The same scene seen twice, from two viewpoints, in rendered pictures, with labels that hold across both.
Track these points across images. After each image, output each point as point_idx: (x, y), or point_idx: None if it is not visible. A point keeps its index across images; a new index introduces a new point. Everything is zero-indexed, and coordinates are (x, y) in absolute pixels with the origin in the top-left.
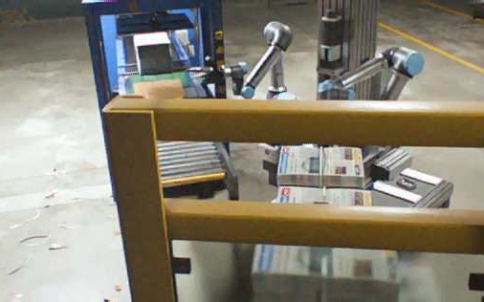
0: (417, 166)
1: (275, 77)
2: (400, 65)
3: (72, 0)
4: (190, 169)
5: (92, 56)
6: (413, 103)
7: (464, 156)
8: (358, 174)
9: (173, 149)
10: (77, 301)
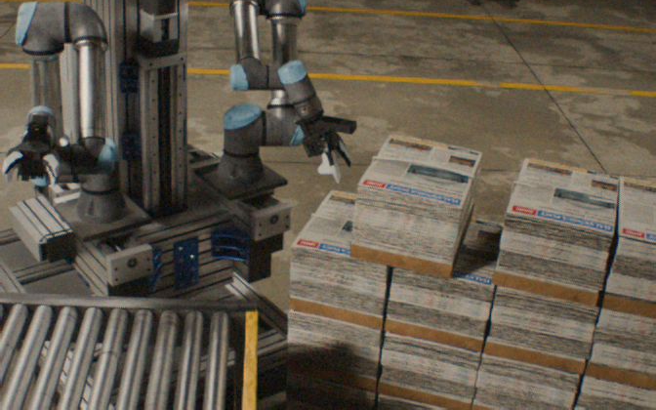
0: (3, 216)
1: (59, 117)
2: (293, 6)
3: None
4: (191, 355)
5: None
6: None
7: (15, 171)
8: (476, 153)
9: (57, 369)
10: None
